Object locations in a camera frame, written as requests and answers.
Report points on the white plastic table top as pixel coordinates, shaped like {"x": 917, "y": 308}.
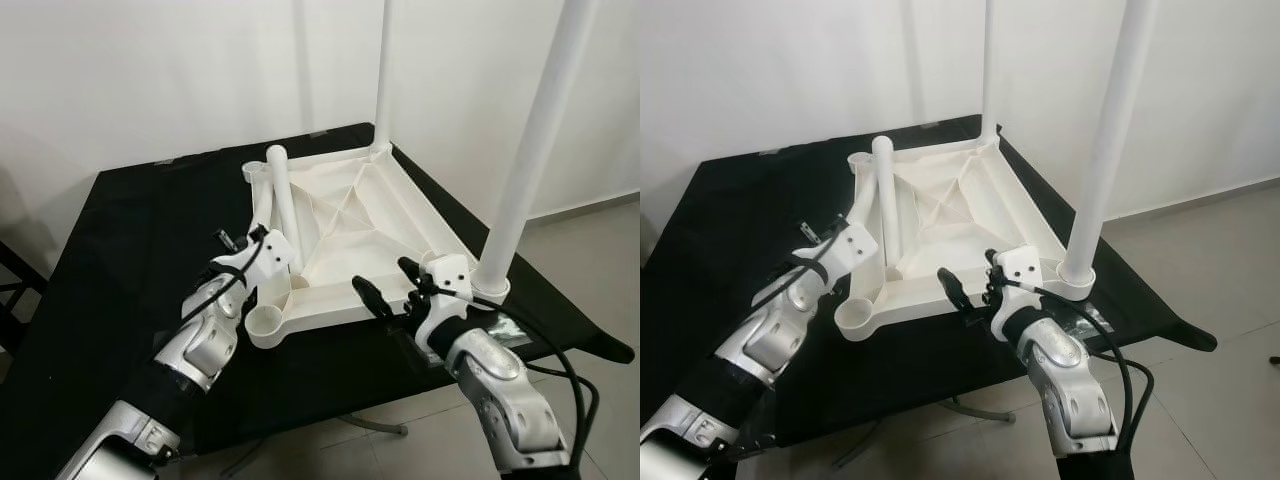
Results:
{"x": 370, "y": 230}
{"x": 960, "y": 220}

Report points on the crumpled clear plastic wrap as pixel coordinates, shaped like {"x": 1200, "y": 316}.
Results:
{"x": 508, "y": 325}
{"x": 1090, "y": 320}

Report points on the black tablecloth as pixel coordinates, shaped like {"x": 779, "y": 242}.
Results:
{"x": 720, "y": 230}
{"x": 120, "y": 260}

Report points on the black folding chair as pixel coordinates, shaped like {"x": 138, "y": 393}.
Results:
{"x": 15, "y": 290}

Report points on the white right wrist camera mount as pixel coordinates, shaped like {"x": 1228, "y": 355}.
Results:
{"x": 445, "y": 275}
{"x": 1020, "y": 265}

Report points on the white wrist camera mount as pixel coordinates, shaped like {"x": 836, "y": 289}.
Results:
{"x": 272, "y": 255}
{"x": 855, "y": 250}
{"x": 445, "y": 275}
{"x": 1020, "y": 265}

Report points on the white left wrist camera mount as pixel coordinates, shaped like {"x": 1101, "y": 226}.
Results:
{"x": 855, "y": 250}
{"x": 272, "y": 255}

